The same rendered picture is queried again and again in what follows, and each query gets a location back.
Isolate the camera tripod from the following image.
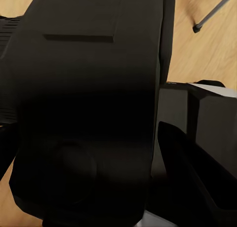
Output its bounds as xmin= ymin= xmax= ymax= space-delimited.
xmin=193 ymin=0 xmax=229 ymax=33

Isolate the digital camera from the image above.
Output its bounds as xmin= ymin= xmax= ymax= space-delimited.
xmin=0 ymin=0 xmax=175 ymax=227

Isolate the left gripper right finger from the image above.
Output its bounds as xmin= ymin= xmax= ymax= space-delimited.
xmin=158 ymin=121 xmax=237 ymax=227

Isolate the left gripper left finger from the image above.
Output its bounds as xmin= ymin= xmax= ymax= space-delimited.
xmin=0 ymin=122 xmax=21 ymax=181

